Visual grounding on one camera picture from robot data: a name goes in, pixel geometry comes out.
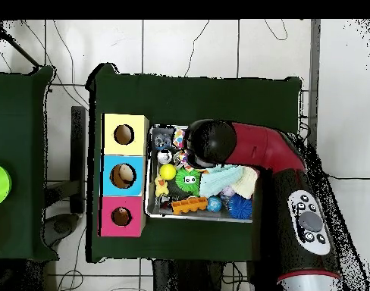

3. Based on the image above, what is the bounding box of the shallow wire mesh bin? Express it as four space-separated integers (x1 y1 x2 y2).
144 123 256 224

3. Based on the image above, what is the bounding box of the yellow plush toy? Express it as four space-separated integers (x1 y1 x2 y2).
154 175 170 197

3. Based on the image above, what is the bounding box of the grey round stand base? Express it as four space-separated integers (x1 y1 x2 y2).
42 212 81 248

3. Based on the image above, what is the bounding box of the wooden box with three holes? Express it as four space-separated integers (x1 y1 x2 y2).
98 112 150 238

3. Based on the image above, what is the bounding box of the black power cable with plug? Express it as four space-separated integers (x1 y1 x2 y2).
325 173 370 181

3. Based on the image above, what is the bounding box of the light teal cloth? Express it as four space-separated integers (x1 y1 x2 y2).
199 164 244 198

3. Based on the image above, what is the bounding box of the cream knitted cloth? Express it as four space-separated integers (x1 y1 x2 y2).
231 166 259 199

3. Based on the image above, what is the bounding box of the clear plastic bottle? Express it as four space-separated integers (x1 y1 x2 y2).
152 128 174 149

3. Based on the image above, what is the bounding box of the orange toy building brick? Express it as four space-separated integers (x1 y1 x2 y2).
171 196 209 215

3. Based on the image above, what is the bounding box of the yellow tennis ball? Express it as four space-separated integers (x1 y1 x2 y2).
159 163 177 181

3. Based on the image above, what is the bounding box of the black tripod pole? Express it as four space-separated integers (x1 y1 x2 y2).
0 20 42 68

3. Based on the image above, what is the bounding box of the green spiky ball with eyes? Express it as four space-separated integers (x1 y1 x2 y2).
174 167 202 196

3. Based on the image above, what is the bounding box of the blue spiky rubber ball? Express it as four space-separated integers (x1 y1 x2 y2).
227 193 253 220

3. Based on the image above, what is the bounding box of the dark green side table cloth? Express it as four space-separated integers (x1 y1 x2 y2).
0 65 60 262

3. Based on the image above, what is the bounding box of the white polka dot cloth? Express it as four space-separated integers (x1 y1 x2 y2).
171 127 187 150

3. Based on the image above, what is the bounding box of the grey metal rail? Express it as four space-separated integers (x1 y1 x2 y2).
306 19 321 149

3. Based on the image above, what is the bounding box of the beige round toy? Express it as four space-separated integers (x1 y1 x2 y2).
117 164 136 186

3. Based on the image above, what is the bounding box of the blue globe ball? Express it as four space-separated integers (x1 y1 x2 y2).
206 196 223 212

